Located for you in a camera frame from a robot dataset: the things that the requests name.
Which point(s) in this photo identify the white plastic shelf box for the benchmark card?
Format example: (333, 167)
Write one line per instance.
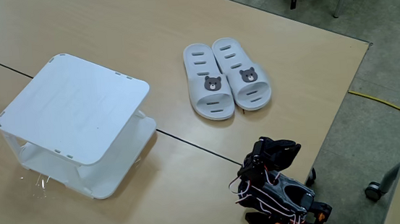
(72, 108)

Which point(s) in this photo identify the white bear slipper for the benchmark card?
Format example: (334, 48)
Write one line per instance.
(256, 89)
(197, 79)

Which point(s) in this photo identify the black caster wheel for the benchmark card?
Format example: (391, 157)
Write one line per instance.
(373, 192)
(311, 177)

